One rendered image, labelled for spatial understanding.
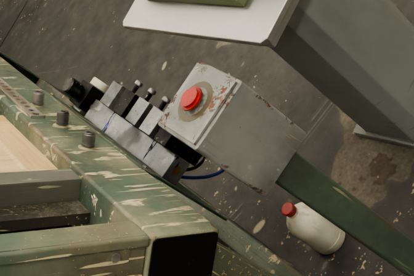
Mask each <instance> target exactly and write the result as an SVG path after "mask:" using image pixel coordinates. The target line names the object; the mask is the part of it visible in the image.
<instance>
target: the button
mask: <svg viewBox="0 0 414 276"><path fill-rule="evenodd" d="M201 97H202V91H201V89H200V88H199V87H197V86H194V87H191V88H189V89H187V90H186V91H185V92H184V93H183V95H182V97H181V108H182V109H183V110H185V111H190V110H192V109H194V108H195V107H196V106H197V105H198V104H199V103H200V101H201Z"/></svg>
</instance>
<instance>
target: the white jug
mask: <svg viewBox="0 0 414 276"><path fill-rule="evenodd" d="M282 214H283V215H284V216H286V225H287V227H288V230H289V231H290V232H291V234H292V235H293V236H294V237H296V238H297V239H299V240H301V241H303V242H304V243H306V244H307V245H309V246H311V247H312V248H313V249H314V250H316V251H317V252H319V253H320V254H331V253H334V252H336V251H337V250H339V249H340V247H341V246H342V244H343V242H344V239H345V232H344V231H343V230H341V229H340V228H338V227H337V226H335V225H334V224H332V223H331V222H330V221H328V220H327V219H325V218H324V217H323V216H321V215H320V214H319V213H317V212H315V211H314V210H313V209H311V208H310V207H308V206H307V205H305V204H304V203H303V202H300V203H298V204H296V205H294V204H292V202H287V203H285V204H284V205H283V207H282Z"/></svg>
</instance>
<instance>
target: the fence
mask: <svg viewBox="0 0 414 276"><path fill-rule="evenodd" d="M80 187H81V178H80V177H79V176H78V175H77V174H76V173H75V172H73V171H72V170H71V169H50V170H39V171H19V172H0V207H3V206H18V205H32V204H40V203H54V202H62V201H76V200H79V193H80Z"/></svg>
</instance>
